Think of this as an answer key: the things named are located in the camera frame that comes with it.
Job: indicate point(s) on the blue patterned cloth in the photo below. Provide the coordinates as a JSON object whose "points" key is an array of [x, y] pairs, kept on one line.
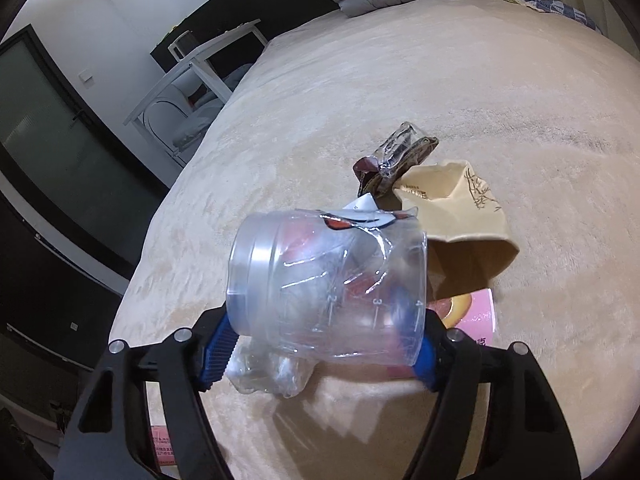
{"points": [[560, 10]]}

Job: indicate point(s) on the black headboard panel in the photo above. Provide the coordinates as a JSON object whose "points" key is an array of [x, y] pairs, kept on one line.
{"points": [[280, 10]]}

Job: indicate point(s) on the small white table appliance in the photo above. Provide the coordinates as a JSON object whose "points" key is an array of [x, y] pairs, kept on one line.
{"points": [[182, 42]]}

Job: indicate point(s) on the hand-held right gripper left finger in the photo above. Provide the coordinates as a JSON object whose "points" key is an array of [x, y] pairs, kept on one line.
{"points": [[220, 355]]}

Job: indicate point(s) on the frosted glass door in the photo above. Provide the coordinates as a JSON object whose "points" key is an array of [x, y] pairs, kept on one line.
{"points": [[55, 125]]}

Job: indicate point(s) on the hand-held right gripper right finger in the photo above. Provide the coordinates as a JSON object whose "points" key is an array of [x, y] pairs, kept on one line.
{"points": [[425, 362]]}

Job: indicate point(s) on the white wall switch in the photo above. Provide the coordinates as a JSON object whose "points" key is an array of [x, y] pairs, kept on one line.
{"points": [[85, 77]]}

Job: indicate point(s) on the pink printed box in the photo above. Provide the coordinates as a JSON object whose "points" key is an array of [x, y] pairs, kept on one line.
{"points": [[475, 312]]}

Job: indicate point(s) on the white side table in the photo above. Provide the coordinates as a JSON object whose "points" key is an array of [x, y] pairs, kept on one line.
{"points": [[210, 52]]}

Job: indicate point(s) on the clear plastic container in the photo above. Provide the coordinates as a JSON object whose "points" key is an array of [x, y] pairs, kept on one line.
{"points": [[310, 290]]}

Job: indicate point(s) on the tan paper bag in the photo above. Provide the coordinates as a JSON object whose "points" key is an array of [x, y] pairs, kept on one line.
{"points": [[450, 205]]}

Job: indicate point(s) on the beige fleece blanket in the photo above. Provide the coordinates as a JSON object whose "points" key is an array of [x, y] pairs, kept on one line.
{"points": [[380, 75]]}

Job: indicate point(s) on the pink printed packet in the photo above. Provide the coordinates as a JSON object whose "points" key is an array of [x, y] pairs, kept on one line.
{"points": [[162, 445]]}

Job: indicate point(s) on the white red snack wrapper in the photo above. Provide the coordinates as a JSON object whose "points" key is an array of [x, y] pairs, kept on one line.
{"points": [[362, 212]]}

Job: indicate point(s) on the crumpled clear plastic wrap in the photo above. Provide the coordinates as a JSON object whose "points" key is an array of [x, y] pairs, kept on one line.
{"points": [[270, 372]]}

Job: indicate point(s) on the grey cushioned chair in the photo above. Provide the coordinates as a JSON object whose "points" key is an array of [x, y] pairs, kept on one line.
{"points": [[190, 120]]}

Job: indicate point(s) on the maroon plastic-wrapped box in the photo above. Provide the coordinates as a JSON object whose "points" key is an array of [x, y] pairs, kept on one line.
{"points": [[390, 165]]}

